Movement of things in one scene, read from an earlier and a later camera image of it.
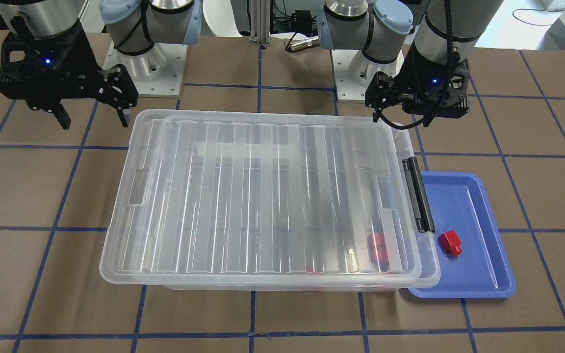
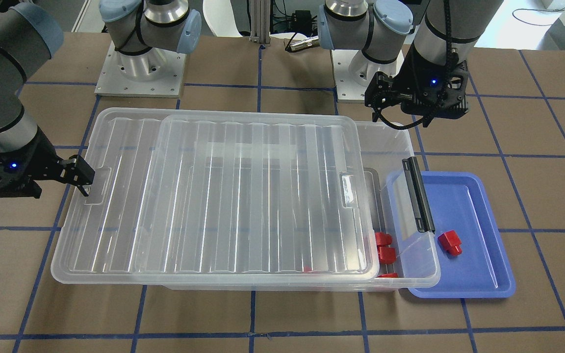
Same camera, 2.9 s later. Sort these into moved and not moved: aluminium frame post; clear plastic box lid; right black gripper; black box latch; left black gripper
Moved: clear plastic box lid; right black gripper
Not moved: aluminium frame post; black box latch; left black gripper
